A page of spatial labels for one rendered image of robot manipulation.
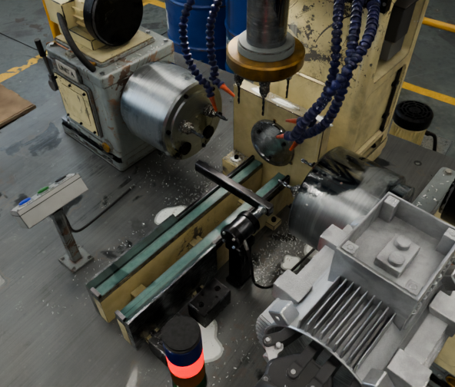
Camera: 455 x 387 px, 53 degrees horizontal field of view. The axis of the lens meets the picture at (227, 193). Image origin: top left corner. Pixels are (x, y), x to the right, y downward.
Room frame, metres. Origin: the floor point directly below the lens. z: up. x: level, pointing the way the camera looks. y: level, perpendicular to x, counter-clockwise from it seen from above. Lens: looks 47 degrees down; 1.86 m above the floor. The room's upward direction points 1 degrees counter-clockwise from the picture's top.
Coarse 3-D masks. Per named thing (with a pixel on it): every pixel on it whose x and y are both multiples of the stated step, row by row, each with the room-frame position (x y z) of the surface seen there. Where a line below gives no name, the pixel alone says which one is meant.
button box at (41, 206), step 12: (60, 180) 0.79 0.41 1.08; (72, 180) 0.79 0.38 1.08; (48, 192) 0.74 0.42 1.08; (60, 192) 0.76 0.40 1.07; (72, 192) 0.77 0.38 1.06; (84, 192) 0.78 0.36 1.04; (24, 204) 0.71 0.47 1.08; (36, 204) 0.71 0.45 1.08; (48, 204) 0.72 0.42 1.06; (60, 204) 0.73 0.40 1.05; (24, 216) 0.68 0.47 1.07; (36, 216) 0.69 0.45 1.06; (48, 216) 0.70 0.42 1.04
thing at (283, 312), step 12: (360, 216) 0.41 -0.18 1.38; (444, 276) 0.30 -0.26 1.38; (288, 300) 0.27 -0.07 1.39; (276, 312) 0.26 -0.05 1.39; (288, 312) 0.26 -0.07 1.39; (288, 324) 0.24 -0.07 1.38; (372, 372) 0.19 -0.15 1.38; (384, 372) 0.18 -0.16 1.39; (372, 384) 0.17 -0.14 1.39; (384, 384) 0.17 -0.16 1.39
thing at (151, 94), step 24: (144, 72) 1.14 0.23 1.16; (168, 72) 1.13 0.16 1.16; (144, 96) 1.06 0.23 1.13; (168, 96) 1.03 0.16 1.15; (192, 96) 1.05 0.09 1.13; (216, 96) 1.13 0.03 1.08; (144, 120) 1.02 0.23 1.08; (168, 120) 0.99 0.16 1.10; (192, 120) 1.05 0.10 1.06; (216, 120) 1.13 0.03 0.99; (168, 144) 0.98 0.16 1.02; (192, 144) 1.04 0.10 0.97
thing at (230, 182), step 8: (200, 160) 0.90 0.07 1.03; (200, 168) 0.88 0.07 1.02; (208, 168) 0.87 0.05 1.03; (208, 176) 0.86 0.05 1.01; (216, 176) 0.85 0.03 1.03; (224, 176) 0.84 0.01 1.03; (224, 184) 0.82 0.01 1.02; (232, 184) 0.81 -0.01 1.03; (240, 184) 0.81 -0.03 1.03; (232, 192) 0.81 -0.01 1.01; (240, 192) 0.79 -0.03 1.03; (248, 192) 0.79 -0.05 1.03; (248, 200) 0.77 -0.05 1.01; (256, 200) 0.76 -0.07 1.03; (264, 200) 0.76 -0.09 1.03; (256, 208) 0.75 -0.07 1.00; (264, 208) 0.74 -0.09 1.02; (272, 208) 0.74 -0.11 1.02
